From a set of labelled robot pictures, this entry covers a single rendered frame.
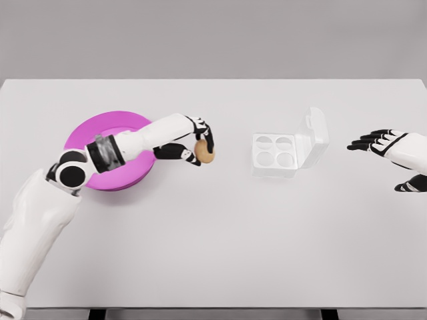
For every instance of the brown egg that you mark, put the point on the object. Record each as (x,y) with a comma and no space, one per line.
(203,152)

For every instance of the right robot hand striped fingers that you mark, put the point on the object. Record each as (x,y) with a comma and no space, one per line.
(408,150)

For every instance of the left robot hand striped fingers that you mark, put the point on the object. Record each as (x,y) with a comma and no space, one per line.
(173,128)

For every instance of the clear plastic egg box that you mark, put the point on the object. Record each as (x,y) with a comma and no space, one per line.
(273,150)

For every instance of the pink round plate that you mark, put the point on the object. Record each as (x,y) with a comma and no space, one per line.
(116,176)

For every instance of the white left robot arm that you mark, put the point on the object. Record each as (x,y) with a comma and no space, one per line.
(33,216)

